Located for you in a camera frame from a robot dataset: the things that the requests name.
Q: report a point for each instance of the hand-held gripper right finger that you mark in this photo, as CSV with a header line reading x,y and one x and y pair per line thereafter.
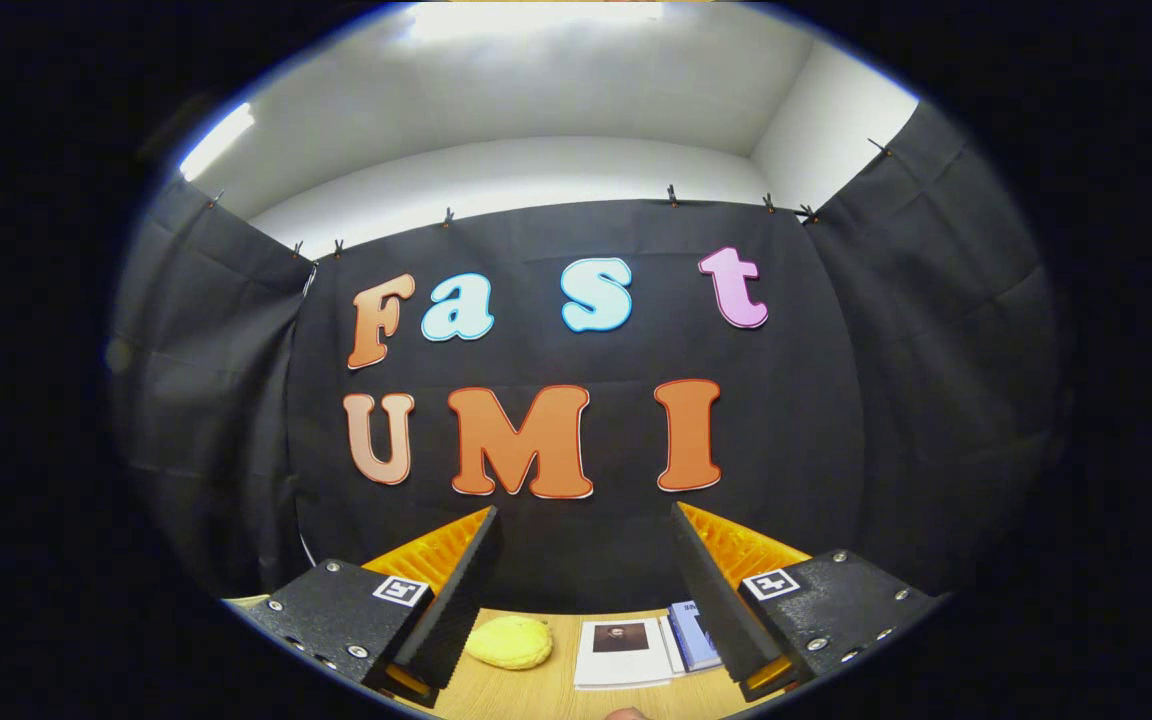
x,y
721,600

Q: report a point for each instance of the blue book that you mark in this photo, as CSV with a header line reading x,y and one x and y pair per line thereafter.
x,y
691,640

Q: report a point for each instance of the white book with portrait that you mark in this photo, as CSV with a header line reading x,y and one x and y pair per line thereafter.
x,y
621,665

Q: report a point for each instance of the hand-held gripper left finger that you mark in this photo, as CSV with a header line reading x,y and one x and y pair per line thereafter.
x,y
456,600

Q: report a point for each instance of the yellow round plush toy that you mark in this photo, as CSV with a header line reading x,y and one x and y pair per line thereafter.
x,y
508,643

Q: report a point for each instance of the row of black cloth clips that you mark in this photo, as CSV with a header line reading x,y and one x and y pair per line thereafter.
x,y
449,217

